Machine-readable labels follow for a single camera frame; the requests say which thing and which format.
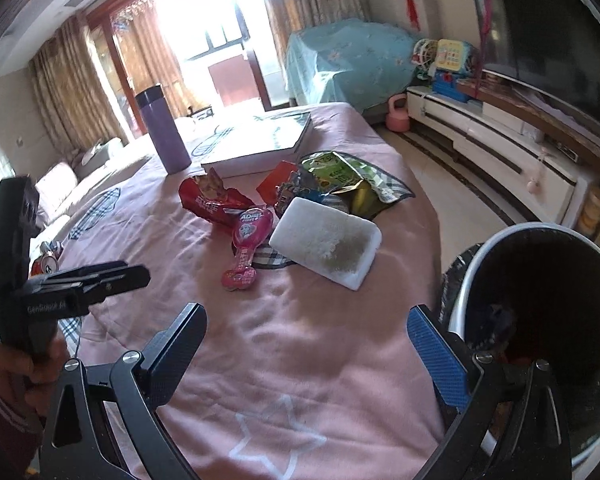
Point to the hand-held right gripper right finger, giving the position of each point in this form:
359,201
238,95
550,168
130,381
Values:
437,360

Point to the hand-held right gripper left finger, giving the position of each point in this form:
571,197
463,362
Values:
175,355

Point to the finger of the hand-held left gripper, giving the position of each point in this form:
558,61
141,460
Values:
122,282
87,269

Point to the crushed red can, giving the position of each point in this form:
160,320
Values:
45,264

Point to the red snack wrapper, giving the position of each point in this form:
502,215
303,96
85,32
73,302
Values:
207,200

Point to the pink spoon-shaped package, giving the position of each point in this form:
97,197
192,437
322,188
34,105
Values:
247,237

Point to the white trash bin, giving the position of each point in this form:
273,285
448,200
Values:
555,285

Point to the white foam block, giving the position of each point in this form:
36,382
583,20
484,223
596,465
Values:
325,242

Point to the red packet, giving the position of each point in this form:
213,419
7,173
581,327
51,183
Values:
275,182

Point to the blue foil wrapper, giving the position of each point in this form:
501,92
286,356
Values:
300,190

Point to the green snack bag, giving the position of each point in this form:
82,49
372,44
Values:
350,175

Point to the person's left forearm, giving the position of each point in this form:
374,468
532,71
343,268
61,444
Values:
2,430

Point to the person's left hand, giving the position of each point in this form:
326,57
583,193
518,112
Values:
35,380

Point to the beige sofa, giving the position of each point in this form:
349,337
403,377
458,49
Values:
95,170

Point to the purple thermos bottle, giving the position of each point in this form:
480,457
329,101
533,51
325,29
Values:
162,130

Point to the beige patterned curtain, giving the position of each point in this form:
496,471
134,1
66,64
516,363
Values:
75,95
150,55
310,0

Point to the yellow container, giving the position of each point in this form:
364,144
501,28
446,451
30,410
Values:
592,210

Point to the white television cabinet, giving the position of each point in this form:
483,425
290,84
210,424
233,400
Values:
505,155

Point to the red balcony chair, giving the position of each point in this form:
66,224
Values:
232,82

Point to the pink kettlebell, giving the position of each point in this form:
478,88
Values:
397,119

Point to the blue toy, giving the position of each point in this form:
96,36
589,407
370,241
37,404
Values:
450,85

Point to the white and red toy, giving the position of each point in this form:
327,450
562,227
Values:
424,57

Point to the yellow and green toy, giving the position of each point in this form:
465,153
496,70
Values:
452,55

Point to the teal cloth covered armchair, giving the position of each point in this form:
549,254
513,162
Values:
350,65

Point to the pink stick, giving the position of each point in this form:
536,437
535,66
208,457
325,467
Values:
486,20

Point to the black television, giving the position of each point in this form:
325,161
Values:
550,25

